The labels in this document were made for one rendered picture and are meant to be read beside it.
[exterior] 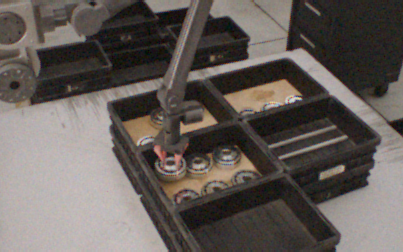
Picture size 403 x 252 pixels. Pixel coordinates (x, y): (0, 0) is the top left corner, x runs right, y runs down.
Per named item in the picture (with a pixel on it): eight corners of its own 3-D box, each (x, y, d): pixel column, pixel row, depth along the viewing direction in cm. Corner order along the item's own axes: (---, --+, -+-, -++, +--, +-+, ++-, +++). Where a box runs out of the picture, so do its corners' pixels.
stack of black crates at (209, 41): (185, 118, 333) (185, 51, 305) (166, 91, 354) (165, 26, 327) (246, 103, 346) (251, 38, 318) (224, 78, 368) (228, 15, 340)
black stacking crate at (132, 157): (136, 176, 196) (134, 150, 189) (108, 127, 216) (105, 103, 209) (237, 145, 210) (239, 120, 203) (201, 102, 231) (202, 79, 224)
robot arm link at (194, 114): (158, 88, 177) (168, 97, 170) (192, 81, 181) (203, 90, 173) (161, 123, 182) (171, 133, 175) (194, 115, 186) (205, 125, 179)
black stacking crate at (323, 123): (282, 197, 189) (286, 172, 182) (238, 145, 210) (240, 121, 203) (376, 164, 203) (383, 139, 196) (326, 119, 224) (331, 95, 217)
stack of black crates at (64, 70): (46, 151, 306) (33, 81, 279) (36, 120, 328) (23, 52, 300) (118, 134, 319) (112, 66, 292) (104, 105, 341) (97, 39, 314)
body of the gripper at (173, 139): (160, 134, 187) (160, 116, 183) (189, 141, 185) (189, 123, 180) (152, 146, 182) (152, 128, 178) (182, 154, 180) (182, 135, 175)
